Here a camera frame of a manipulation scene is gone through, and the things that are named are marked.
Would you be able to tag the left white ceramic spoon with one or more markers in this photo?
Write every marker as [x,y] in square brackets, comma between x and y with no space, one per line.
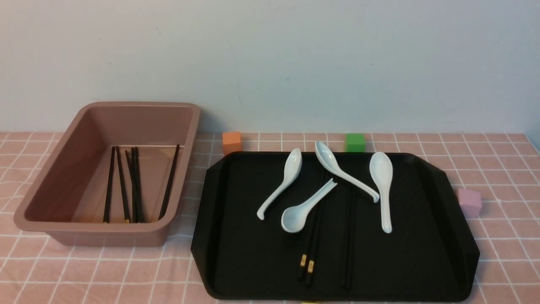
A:
[291,172]

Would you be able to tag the white ceramic spoon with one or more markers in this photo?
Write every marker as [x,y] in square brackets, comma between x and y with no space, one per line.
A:
[381,171]
[291,172]

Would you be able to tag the orange cube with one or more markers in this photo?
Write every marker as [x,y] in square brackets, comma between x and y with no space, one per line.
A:
[231,142]

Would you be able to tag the upper middle white spoon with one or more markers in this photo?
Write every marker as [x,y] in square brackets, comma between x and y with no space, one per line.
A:
[328,160]

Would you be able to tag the lower middle white spoon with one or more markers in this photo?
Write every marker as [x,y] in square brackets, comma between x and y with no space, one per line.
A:
[293,219]

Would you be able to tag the black serving tray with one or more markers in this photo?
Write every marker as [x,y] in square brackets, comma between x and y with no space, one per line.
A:
[430,256]

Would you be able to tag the green cube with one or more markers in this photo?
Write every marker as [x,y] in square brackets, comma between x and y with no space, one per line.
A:
[355,143]

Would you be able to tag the gold-tipped black chopstick right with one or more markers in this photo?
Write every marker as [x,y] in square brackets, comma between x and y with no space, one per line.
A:
[314,243]

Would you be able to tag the gold-tipped black chopstick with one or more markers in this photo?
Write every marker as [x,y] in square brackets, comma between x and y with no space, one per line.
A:
[314,243]
[304,258]

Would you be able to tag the gold-tipped black chopstick left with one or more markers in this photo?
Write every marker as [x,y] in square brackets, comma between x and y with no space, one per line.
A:
[304,258]

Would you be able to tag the right white ceramic spoon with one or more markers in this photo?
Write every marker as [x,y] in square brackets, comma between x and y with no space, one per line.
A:
[381,171]

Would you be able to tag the pink plastic bin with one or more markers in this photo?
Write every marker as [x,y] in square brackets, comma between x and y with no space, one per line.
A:
[67,198]

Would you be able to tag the pink cube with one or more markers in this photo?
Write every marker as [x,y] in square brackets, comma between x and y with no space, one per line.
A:
[470,202]

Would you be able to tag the pink checked tablecloth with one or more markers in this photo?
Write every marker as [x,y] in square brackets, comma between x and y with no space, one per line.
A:
[503,167]

